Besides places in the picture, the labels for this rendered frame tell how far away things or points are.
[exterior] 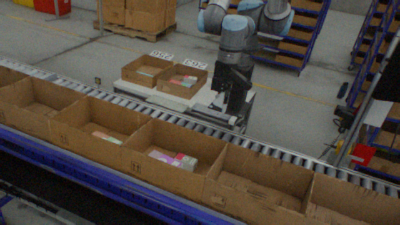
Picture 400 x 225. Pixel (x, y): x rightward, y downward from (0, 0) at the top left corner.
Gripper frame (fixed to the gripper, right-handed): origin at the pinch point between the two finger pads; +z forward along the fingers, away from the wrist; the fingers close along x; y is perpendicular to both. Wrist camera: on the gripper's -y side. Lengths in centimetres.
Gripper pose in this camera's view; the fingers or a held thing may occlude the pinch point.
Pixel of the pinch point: (225, 109)
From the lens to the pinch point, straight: 143.3
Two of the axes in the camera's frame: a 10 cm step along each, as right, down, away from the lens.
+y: -9.7, -1.9, 1.6
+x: -2.3, 4.6, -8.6
